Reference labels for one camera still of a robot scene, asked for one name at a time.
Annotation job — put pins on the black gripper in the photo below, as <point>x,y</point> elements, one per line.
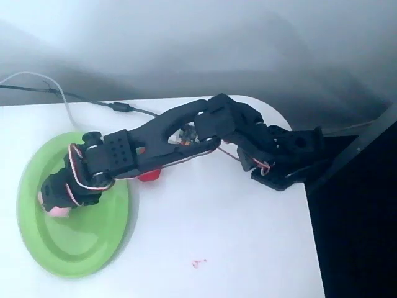
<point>52,190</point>

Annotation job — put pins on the small controller circuit board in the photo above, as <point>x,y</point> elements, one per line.
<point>187,134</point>

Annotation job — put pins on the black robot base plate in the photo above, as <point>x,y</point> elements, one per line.
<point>276,180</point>

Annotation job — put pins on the green oval plate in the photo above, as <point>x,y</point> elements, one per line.
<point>77,242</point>

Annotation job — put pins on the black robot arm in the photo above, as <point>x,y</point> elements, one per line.
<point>173,136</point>

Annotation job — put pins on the red strawberry toy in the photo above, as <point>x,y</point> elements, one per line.
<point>150,177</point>

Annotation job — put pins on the pink peach toy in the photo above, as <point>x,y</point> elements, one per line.
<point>59,212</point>

